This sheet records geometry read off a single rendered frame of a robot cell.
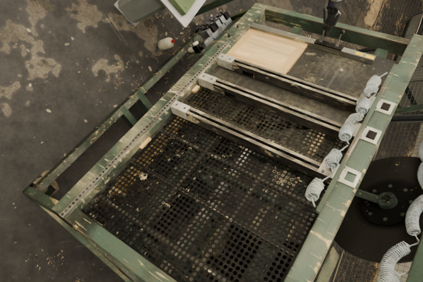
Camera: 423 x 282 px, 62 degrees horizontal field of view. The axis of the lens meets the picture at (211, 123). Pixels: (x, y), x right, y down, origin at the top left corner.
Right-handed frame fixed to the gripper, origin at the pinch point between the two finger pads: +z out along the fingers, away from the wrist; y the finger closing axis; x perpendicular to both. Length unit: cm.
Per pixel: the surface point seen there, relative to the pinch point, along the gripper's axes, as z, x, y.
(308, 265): 47, 112, -85
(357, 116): 15, 46, -56
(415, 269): 67, 61, -114
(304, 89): 26.6, 30.8, -12.2
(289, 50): 22.3, 3.4, 24.3
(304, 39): 16.9, -9.0, 21.7
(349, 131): 20, 54, -58
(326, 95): 25.9, 27.2, -26.1
